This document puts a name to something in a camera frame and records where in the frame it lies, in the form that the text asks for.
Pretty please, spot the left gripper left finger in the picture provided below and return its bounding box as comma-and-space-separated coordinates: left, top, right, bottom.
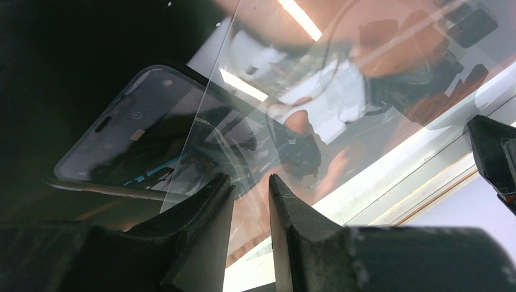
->
1, 174, 233, 291

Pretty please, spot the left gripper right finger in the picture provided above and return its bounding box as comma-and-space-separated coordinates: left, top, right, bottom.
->
269, 175, 515, 291

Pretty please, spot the glossy photo print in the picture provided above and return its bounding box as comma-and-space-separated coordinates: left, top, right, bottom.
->
0, 0, 516, 292

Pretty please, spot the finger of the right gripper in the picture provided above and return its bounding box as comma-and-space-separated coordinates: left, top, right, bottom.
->
467, 115, 515, 214

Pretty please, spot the white wooden picture frame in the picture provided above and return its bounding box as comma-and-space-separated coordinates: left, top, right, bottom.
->
314, 72, 515, 225

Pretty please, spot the clear acrylic sheet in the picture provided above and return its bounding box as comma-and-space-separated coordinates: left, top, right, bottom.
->
210, 1, 515, 203

